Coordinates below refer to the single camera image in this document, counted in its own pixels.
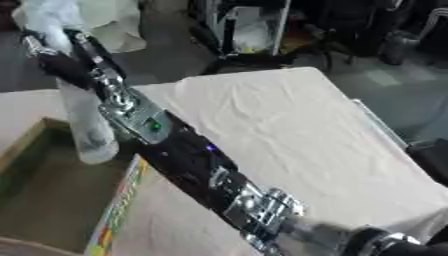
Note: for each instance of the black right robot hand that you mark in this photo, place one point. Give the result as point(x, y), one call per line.
point(65, 70)

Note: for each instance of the clear plastic bottle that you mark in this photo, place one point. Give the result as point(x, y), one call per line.
point(87, 133)

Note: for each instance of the silver and black right robot arm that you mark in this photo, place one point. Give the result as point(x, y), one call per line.
point(198, 160)

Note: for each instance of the cardboard box with green inside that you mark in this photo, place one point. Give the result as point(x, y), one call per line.
point(52, 196)

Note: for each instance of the white plastic sheet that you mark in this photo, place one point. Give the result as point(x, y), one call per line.
point(116, 23)

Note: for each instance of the black wheeled cart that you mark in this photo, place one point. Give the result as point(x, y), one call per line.
point(233, 58)

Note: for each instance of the white plastic bag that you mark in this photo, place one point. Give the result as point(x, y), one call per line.
point(252, 36)

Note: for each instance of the silver trash bin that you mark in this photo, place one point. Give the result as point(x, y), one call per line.
point(399, 46)

